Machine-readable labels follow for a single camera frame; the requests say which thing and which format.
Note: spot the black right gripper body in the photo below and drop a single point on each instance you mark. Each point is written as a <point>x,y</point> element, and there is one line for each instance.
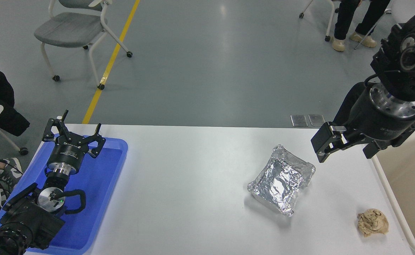
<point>377,124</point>

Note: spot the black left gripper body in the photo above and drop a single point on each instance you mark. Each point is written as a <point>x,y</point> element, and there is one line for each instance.
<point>69,154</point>

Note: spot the silver foil plate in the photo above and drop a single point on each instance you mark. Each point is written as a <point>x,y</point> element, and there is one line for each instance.
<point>281,180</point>

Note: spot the metal floor plate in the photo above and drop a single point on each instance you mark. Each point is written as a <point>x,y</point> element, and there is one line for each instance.
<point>299,120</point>
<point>316,120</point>

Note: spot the blue plastic tray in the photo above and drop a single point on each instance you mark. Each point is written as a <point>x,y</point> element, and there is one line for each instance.
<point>97,184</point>

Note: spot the large pale bin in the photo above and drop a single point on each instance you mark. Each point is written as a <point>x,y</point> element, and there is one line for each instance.
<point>412,184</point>

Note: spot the person's shoe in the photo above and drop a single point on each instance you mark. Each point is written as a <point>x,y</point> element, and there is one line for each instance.
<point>11,173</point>

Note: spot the crumpled tan paper ball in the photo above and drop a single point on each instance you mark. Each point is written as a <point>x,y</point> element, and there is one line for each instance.
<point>373,222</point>

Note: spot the grey wheeled chair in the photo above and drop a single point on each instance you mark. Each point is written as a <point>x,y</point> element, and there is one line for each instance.
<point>69,30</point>

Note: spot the white-legged wheeled chair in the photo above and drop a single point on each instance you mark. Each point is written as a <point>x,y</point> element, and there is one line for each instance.
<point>330,23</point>

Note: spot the person in dark trousers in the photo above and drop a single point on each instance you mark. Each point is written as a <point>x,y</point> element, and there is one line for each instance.
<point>343,17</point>

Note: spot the white plastic chair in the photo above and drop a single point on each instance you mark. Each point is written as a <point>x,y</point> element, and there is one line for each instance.
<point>402,10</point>

